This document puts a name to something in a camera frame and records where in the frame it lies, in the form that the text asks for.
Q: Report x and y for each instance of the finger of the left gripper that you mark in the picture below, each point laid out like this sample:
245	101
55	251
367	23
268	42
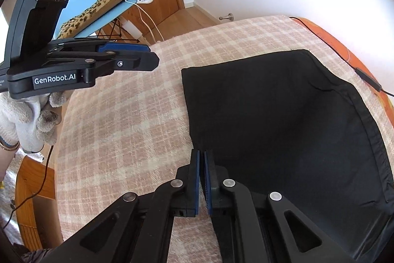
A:
124	47
110	61

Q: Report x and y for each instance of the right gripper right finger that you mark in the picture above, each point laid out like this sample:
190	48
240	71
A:
216	197

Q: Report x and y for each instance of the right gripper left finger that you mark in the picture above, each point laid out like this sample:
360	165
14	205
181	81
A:
186	201

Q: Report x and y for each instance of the black pants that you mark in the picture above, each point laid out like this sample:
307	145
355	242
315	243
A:
282	122

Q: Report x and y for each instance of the white gloved left hand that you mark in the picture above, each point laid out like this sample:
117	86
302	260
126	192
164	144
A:
31	122

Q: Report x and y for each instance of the leopard print cushion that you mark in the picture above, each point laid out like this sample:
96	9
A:
78	23

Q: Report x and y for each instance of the light blue chair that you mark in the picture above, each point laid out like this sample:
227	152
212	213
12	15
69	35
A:
76	7

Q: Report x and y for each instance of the pink plaid bed cover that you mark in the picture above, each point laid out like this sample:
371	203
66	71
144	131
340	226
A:
124	139

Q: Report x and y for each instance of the metal door stopper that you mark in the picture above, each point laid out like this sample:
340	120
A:
228	17

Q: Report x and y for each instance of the orange floral bed sheet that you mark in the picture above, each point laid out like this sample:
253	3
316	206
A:
351	60

